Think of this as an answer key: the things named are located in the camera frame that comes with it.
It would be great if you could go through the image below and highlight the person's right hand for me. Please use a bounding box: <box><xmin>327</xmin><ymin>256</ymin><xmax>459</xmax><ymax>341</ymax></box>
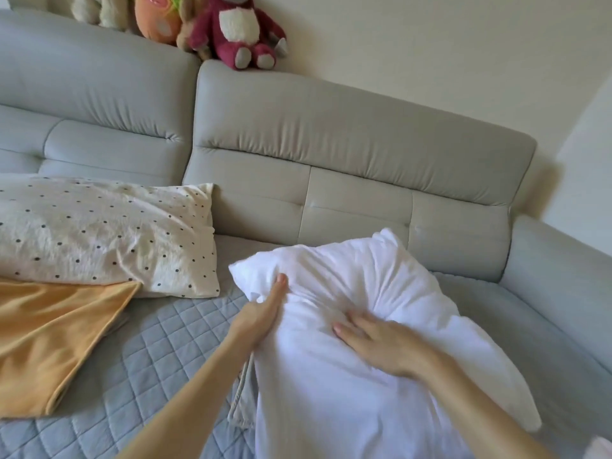
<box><xmin>333</xmin><ymin>311</ymin><xmax>444</xmax><ymax>379</ymax></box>

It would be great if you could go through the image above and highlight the person's left hand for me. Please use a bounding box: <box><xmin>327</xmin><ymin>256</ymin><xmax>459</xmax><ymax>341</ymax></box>
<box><xmin>229</xmin><ymin>273</ymin><xmax>289</xmax><ymax>352</ymax></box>

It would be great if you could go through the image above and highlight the white pillow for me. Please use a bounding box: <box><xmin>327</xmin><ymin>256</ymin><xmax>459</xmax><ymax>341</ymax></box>
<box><xmin>229</xmin><ymin>228</ymin><xmax>543</xmax><ymax>459</ymax></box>

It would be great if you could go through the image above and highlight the person's left forearm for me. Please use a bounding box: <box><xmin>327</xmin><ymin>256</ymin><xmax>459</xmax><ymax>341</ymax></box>
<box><xmin>117</xmin><ymin>328</ymin><xmax>256</xmax><ymax>459</ymax></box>

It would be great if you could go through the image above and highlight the person's right forearm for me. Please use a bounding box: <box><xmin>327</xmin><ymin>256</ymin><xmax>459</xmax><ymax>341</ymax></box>
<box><xmin>406</xmin><ymin>347</ymin><xmax>560</xmax><ymax>459</ymax></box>

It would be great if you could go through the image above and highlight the grey quilted mattress pad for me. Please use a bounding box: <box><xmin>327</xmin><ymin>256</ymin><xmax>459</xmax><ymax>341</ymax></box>
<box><xmin>0</xmin><ymin>232</ymin><xmax>612</xmax><ymax>459</ymax></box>

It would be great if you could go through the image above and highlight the grey padded headboard panel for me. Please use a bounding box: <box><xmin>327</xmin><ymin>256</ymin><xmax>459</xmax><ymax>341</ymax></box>
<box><xmin>183</xmin><ymin>59</ymin><xmax>537</xmax><ymax>283</ymax></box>
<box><xmin>0</xmin><ymin>8</ymin><xmax>202</xmax><ymax>187</ymax></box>

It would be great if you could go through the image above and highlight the cream polka dot pillow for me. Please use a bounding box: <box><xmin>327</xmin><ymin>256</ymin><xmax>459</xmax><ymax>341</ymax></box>
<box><xmin>0</xmin><ymin>174</ymin><xmax>222</xmax><ymax>299</ymax></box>

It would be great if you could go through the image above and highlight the orange pillowcase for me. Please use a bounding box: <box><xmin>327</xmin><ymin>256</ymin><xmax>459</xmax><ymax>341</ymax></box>
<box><xmin>0</xmin><ymin>277</ymin><xmax>144</xmax><ymax>419</ymax></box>

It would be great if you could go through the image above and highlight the pink plush bear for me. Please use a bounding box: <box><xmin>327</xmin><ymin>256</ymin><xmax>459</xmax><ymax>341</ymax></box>
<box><xmin>186</xmin><ymin>0</ymin><xmax>290</xmax><ymax>72</ymax></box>

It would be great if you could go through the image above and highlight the small brown plush toy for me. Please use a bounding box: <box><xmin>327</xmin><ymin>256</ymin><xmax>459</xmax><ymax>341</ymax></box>
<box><xmin>176</xmin><ymin>14</ymin><xmax>213</xmax><ymax>62</ymax></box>

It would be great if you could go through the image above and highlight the orange plush toy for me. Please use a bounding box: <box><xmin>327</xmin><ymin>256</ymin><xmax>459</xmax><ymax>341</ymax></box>
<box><xmin>134</xmin><ymin>0</ymin><xmax>185</xmax><ymax>47</ymax></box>

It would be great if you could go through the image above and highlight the cream plush toy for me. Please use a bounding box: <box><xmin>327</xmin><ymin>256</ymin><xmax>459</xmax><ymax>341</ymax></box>
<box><xmin>72</xmin><ymin>0</ymin><xmax>138</xmax><ymax>34</ymax></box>

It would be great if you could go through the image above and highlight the grey padded bed side rail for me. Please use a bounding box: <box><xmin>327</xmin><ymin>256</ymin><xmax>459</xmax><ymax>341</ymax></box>
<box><xmin>497</xmin><ymin>215</ymin><xmax>612</xmax><ymax>373</ymax></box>

